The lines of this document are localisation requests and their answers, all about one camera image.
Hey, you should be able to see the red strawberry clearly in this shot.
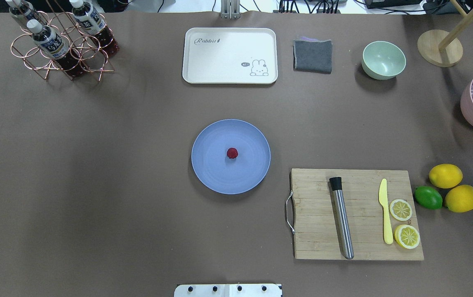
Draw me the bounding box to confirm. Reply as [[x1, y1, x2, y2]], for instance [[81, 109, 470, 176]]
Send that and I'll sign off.
[[226, 147, 239, 159]]

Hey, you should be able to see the blue round plate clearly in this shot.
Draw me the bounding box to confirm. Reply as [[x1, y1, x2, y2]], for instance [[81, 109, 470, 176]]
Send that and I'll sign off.
[[191, 120, 271, 194]]

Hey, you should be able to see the cream rabbit tray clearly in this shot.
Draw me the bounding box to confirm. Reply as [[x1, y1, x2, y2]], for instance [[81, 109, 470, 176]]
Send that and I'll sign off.
[[182, 28, 278, 85]]

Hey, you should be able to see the steel rod black tip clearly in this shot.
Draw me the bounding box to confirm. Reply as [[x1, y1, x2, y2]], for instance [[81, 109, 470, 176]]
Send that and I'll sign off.
[[329, 177, 354, 260]]

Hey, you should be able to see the wooden cutting board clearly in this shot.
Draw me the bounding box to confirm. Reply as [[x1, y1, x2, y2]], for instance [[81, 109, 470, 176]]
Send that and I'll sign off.
[[287, 168, 424, 261]]

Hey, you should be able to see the grey folded cloth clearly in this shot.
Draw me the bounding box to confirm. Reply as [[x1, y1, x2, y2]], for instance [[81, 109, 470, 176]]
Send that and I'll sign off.
[[293, 36, 333, 74]]

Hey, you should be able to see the yellow plastic knife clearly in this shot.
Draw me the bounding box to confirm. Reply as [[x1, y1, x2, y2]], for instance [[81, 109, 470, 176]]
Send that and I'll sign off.
[[378, 178, 393, 245]]

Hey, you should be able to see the green bowl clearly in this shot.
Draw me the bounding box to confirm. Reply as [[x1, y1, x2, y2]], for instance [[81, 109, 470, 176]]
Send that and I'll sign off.
[[361, 41, 407, 80]]

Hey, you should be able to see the lemon half slice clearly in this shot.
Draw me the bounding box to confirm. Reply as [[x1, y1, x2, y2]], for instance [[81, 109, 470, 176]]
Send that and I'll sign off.
[[393, 224, 421, 249], [389, 199, 413, 222]]

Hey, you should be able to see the dark drink bottle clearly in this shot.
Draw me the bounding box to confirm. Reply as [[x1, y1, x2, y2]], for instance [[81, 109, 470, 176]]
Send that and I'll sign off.
[[27, 19, 85, 78], [70, 0, 119, 57], [5, 0, 47, 31]]

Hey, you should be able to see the green lime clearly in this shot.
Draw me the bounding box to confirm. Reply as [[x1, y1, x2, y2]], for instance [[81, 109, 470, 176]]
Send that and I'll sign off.
[[414, 186, 442, 210]]

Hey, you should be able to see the yellow lemon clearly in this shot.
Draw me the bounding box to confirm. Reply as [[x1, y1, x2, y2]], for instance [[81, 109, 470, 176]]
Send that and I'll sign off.
[[445, 185, 473, 213], [428, 163, 463, 189]]

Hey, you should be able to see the wooden mug tree stand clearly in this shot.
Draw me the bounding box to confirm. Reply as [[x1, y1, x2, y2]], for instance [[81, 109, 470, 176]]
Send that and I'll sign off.
[[417, 0, 473, 67]]

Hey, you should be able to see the white camera mount stand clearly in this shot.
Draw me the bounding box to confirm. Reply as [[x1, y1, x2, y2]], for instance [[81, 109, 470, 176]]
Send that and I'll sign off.
[[174, 283, 283, 297]]

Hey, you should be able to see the copper wire bottle rack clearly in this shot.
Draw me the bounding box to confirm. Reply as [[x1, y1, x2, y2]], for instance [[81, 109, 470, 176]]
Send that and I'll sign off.
[[7, 0, 120, 81]]

